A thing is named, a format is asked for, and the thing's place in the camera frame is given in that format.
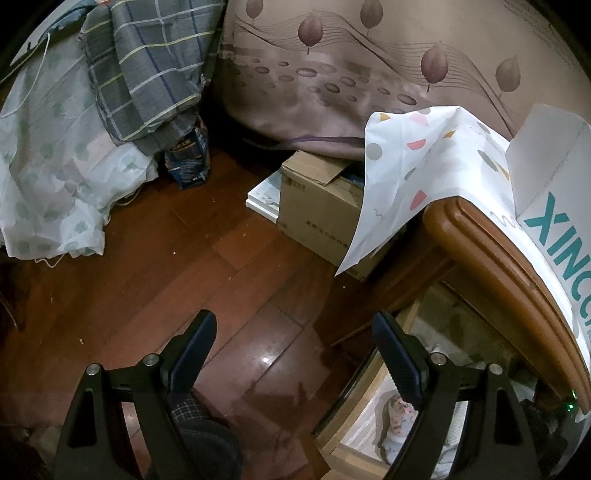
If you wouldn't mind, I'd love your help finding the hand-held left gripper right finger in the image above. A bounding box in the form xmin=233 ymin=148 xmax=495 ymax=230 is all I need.
xmin=372 ymin=311 xmax=543 ymax=480

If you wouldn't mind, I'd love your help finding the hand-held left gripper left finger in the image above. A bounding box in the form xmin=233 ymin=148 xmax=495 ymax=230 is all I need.
xmin=54 ymin=310 xmax=218 ymax=480

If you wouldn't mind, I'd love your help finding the wooden drawer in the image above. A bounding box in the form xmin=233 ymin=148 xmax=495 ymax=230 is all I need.
xmin=311 ymin=300 xmax=536 ymax=480

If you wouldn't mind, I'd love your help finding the white drawer liner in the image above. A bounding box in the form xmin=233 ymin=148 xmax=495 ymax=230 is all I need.
xmin=339 ymin=318 xmax=532 ymax=480

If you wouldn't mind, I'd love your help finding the white floral cloth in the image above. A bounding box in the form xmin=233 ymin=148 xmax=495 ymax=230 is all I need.
xmin=376 ymin=388 xmax=421 ymax=462

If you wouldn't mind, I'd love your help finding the dark plaid slipper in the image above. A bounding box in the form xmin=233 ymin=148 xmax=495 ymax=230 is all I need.
xmin=168 ymin=399 xmax=243 ymax=480

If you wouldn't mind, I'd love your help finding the wooden nightstand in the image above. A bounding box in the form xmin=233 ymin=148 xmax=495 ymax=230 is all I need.
xmin=330 ymin=196 xmax=591 ymax=414

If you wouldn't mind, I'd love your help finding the brown cardboard box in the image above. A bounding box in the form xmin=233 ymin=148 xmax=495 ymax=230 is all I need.
xmin=276 ymin=150 xmax=407 ymax=282

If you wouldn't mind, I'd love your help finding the white patterned cover cloth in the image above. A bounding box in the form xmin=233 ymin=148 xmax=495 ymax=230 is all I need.
xmin=335 ymin=106 xmax=527 ymax=278

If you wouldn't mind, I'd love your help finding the blue packet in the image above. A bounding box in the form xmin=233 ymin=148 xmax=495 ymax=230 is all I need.
xmin=164 ymin=117 xmax=211 ymax=190

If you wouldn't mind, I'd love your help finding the white sheer net cloth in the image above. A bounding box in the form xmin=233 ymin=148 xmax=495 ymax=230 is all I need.
xmin=0 ymin=28 xmax=160 ymax=259

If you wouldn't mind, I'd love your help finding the white shoe box teal print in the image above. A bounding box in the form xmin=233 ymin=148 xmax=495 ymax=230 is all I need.
xmin=505 ymin=104 xmax=591 ymax=361

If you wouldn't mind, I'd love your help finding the brown leaf print mattress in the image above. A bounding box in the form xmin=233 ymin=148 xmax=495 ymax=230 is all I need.
xmin=217 ymin=0 xmax=573 ymax=155

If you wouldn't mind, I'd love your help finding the grey plaid blanket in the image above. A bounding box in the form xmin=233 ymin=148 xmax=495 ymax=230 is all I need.
xmin=78 ymin=0 xmax=222 ymax=155

